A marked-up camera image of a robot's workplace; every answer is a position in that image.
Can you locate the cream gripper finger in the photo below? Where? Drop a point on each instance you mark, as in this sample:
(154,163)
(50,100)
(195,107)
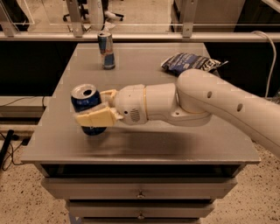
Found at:
(104,117)
(108,96)

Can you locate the drawer knob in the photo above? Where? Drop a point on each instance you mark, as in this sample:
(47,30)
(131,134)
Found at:
(141,216)
(140,195)

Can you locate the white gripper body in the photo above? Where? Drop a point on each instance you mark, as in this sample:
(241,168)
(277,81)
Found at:
(129,102)

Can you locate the black office chair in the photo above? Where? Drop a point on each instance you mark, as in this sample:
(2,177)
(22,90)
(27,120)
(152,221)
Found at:
(89,11)

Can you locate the blue pepsi can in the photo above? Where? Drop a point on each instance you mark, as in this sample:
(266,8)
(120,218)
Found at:
(83,97)

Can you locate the upper drawer knob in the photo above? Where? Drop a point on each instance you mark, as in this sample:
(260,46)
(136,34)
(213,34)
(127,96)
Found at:
(140,195)

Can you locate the red bull can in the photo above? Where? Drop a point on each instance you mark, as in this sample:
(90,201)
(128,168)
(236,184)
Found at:
(105,42)

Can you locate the lower drawer knob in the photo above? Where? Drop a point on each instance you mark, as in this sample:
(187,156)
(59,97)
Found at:
(141,216)

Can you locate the upper grey drawer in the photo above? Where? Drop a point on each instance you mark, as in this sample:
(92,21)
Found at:
(128,188)

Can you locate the lower grey drawer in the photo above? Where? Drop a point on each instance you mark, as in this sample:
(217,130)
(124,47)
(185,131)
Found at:
(131,209)

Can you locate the grey drawer cabinet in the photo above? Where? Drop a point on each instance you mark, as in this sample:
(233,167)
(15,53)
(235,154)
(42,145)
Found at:
(156,150)

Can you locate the grey drawer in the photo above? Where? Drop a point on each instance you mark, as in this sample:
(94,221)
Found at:
(131,209)
(128,188)

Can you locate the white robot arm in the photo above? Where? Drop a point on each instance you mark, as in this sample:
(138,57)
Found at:
(191,100)

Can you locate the blue chip bag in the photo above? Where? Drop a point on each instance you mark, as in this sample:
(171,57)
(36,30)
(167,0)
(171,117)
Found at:
(180,62)

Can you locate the metal railing frame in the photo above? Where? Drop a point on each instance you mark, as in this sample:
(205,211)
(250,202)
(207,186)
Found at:
(146,20)

